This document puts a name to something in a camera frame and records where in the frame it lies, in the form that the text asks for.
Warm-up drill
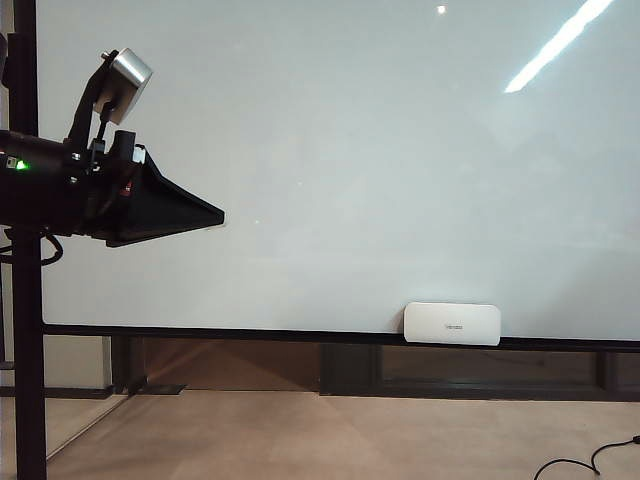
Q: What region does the black whiteboard stand post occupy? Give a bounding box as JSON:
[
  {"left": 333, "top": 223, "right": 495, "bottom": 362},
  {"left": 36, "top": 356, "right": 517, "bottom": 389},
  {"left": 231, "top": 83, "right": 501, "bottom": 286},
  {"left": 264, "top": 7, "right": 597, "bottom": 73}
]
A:
[{"left": 8, "top": 0, "right": 49, "bottom": 480}]

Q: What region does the dark wooden post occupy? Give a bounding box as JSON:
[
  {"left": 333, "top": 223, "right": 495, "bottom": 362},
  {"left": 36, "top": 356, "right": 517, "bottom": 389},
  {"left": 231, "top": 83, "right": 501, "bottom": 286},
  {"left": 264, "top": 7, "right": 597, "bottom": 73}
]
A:
[{"left": 110, "top": 335, "right": 147, "bottom": 397}]

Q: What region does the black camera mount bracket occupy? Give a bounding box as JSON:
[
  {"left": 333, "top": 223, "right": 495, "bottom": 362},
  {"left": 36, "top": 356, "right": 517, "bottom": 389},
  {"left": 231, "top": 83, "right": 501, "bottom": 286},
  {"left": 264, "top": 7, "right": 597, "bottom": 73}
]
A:
[{"left": 64, "top": 62, "right": 114, "bottom": 151}]

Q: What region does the dark wooden low cabinet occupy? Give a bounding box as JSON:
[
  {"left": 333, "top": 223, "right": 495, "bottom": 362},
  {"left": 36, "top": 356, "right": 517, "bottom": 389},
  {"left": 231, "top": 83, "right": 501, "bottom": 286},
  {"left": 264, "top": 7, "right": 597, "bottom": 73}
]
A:
[{"left": 318, "top": 342, "right": 640, "bottom": 402}]

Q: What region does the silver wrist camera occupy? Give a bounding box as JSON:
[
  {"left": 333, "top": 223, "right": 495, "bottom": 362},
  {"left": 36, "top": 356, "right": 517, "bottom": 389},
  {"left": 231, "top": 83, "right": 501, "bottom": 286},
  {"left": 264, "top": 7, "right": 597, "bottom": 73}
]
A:
[{"left": 94, "top": 47, "right": 155, "bottom": 126}]

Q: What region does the white whiteboard eraser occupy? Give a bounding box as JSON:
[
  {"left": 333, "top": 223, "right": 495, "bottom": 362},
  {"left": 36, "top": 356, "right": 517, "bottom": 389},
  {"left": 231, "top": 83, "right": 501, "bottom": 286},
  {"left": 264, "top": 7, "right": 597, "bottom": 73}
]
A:
[{"left": 403, "top": 301, "right": 502, "bottom": 348}]

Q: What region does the black whiteboard bottom rail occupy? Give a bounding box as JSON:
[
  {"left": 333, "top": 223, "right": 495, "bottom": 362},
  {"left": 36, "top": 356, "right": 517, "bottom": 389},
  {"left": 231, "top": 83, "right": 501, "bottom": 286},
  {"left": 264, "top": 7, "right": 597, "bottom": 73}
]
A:
[{"left": 43, "top": 322, "right": 640, "bottom": 354}]

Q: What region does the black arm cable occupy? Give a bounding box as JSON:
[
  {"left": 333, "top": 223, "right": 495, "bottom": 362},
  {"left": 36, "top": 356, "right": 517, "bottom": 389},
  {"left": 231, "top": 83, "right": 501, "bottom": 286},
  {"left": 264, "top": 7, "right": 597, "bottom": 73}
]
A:
[{"left": 0, "top": 227, "right": 65, "bottom": 269}]

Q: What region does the black floor cable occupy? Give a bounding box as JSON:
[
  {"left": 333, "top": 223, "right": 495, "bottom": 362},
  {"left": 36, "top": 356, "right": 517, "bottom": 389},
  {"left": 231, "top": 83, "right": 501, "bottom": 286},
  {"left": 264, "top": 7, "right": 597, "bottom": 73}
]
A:
[{"left": 532, "top": 435, "right": 640, "bottom": 480}]

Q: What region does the dark baseboard strip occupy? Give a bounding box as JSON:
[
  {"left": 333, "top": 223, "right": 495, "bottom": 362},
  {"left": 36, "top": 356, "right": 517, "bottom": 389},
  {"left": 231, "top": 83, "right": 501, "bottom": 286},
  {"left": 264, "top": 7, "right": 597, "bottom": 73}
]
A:
[{"left": 0, "top": 385, "right": 112, "bottom": 401}]

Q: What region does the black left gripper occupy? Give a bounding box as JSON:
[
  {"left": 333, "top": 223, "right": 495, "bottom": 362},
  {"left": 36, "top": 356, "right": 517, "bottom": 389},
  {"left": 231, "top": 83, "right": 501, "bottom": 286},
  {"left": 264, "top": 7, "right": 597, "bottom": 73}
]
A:
[{"left": 64, "top": 128, "right": 226, "bottom": 249}]

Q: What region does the white whiteboard panel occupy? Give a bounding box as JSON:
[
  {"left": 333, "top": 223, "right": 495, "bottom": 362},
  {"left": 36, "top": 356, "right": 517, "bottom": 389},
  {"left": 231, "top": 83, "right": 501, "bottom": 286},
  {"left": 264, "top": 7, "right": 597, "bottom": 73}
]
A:
[{"left": 37, "top": 0, "right": 640, "bottom": 345}]

